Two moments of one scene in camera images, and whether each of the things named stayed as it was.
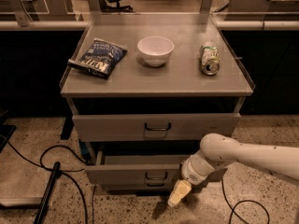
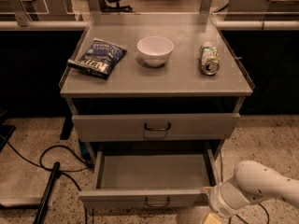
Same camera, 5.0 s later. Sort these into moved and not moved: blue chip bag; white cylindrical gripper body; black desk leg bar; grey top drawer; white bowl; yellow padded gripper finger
Moved: yellow padded gripper finger; white cylindrical gripper body
Not moved: black desk leg bar; grey top drawer; blue chip bag; white bowl
